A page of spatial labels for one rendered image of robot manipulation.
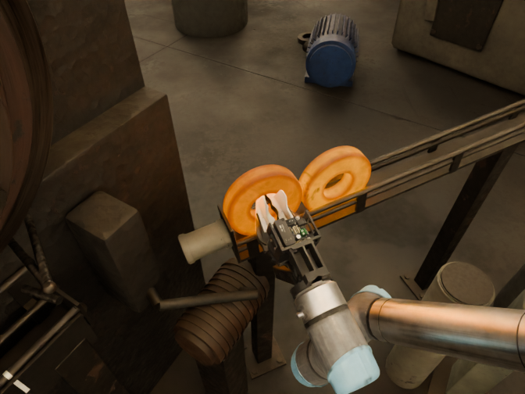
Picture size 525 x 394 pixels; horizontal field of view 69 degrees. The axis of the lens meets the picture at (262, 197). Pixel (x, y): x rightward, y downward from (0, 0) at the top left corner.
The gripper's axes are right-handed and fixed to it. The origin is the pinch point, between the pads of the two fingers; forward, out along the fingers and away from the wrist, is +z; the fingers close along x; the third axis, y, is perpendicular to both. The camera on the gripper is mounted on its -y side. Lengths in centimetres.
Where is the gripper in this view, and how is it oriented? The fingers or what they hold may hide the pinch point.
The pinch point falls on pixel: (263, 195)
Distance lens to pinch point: 72.4
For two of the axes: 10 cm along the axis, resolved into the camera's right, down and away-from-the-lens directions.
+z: -3.9, -8.2, 4.2
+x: -9.2, 3.0, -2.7
